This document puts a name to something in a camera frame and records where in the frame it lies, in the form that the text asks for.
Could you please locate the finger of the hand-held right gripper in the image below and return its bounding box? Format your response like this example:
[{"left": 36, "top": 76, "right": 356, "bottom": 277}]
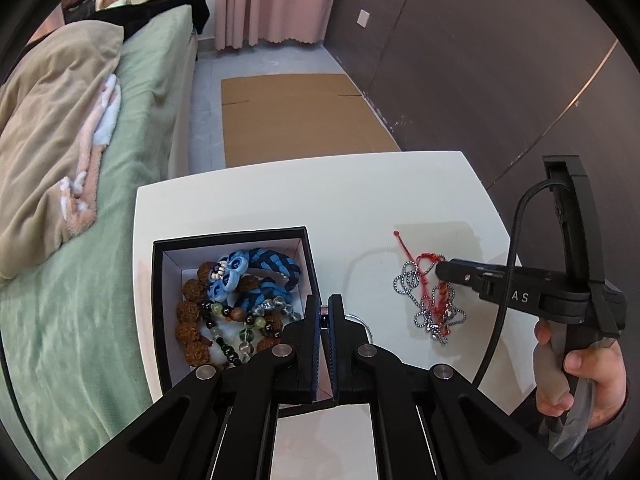
[{"left": 434, "top": 257, "right": 508, "bottom": 306}]

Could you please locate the pink curtain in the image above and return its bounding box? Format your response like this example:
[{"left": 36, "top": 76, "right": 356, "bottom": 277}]
[{"left": 215, "top": 0, "right": 346, "bottom": 51}]

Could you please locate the bed with green sheet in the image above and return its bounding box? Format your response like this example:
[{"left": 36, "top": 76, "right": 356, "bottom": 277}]
[{"left": 0, "top": 5, "right": 198, "bottom": 480}]

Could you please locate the person's right forearm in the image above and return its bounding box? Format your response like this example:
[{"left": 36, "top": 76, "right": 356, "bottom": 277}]
[{"left": 540, "top": 410, "right": 633, "bottom": 480}]

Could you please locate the pink and white plush fabric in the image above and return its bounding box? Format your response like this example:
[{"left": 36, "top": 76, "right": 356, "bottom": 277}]
[{"left": 57, "top": 72, "right": 123, "bottom": 236}]

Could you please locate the flat brown cardboard sheet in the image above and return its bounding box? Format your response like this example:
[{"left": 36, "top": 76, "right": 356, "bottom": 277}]
[{"left": 221, "top": 74, "right": 401, "bottom": 168}]

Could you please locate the beige blanket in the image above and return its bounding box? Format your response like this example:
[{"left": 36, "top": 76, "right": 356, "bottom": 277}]
[{"left": 0, "top": 22, "right": 125, "bottom": 281}]

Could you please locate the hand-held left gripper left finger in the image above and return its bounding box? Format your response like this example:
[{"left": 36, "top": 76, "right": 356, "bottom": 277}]
[{"left": 65, "top": 294, "right": 323, "bottom": 480}]

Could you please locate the black box with white inside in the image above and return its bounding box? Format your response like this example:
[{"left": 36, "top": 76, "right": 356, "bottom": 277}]
[{"left": 151, "top": 226, "right": 323, "bottom": 403}]

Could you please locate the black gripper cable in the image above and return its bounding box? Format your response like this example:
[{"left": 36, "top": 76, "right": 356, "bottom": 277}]
[{"left": 472, "top": 179, "right": 563, "bottom": 391}]

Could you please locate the black clothing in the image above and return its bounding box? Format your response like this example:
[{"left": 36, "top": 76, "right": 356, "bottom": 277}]
[{"left": 65, "top": 0, "right": 211, "bottom": 36}]

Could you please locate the red string bracelet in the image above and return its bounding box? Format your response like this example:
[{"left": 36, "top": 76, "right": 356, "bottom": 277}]
[{"left": 392, "top": 230, "right": 458, "bottom": 336}]

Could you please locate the person's right hand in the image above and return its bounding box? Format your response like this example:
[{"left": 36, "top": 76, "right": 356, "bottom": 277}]
[{"left": 532, "top": 320, "right": 628, "bottom": 431}]

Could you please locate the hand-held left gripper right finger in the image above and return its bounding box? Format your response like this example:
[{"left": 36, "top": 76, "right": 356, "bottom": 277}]
[{"left": 327, "top": 294, "right": 566, "bottom": 480}]

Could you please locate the silver ball chain necklace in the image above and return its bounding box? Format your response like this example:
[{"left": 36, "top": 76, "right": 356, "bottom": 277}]
[{"left": 392, "top": 260, "right": 468, "bottom": 346}]

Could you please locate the thin silver bangle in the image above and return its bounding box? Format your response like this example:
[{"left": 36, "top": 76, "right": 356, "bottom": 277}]
[{"left": 345, "top": 314, "right": 375, "bottom": 343}]

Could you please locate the blue braided bracelet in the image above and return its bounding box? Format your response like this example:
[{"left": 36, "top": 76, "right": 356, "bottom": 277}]
[{"left": 209, "top": 247, "right": 302, "bottom": 316}]

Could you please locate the white square table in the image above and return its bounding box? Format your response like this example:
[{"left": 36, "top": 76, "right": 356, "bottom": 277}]
[{"left": 134, "top": 150, "right": 523, "bottom": 480}]

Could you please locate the green and clear bead bracelet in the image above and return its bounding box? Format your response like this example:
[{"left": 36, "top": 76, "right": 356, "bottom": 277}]
[{"left": 200, "top": 297, "right": 303, "bottom": 368}]

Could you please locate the brown bead bracelet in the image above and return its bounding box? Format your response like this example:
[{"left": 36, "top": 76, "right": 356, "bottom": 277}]
[{"left": 175, "top": 261, "right": 291, "bottom": 361}]

